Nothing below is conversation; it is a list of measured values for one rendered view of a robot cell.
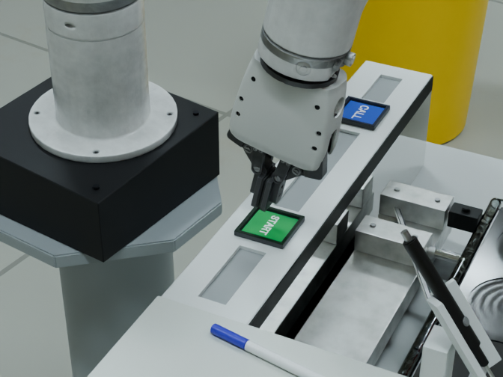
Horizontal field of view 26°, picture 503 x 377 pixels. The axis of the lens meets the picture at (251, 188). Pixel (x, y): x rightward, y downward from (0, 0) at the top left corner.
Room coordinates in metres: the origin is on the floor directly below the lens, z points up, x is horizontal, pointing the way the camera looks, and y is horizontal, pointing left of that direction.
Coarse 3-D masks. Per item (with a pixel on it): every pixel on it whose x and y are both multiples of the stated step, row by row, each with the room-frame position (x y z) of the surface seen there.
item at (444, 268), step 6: (450, 252) 1.02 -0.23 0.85; (456, 252) 1.02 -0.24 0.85; (474, 258) 1.01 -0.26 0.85; (438, 264) 1.01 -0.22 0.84; (444, 264) 1.01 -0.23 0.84; (450, 264) 1.00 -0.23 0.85; (438, 270) 1.01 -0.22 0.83; (444, 270) 1.01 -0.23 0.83; (450, 270) 1.00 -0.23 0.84; (468, 270) 0.99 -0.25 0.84; (444, 276) 1.01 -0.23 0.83
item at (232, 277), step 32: (384, 64) 1.28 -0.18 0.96; (384, 96) 1.20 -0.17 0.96; (416, 96) 1.20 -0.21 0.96; (352, 128) 1.12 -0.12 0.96; (384, 128) 1.12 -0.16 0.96; (352, 160) 1.05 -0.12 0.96; (288, 192) 0.99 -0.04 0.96; (320, 192) 0.98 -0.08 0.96; (224, 224) 0.92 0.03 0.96; (320, 224) 0.92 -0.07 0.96; (224, 256) 0.87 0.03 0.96; (256, 256) 0.88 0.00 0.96; (288, 256) 0.87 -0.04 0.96; (192, 288) 0.82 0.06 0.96; (224, 288) 0.82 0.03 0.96; (256, 288) 0.82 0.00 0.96
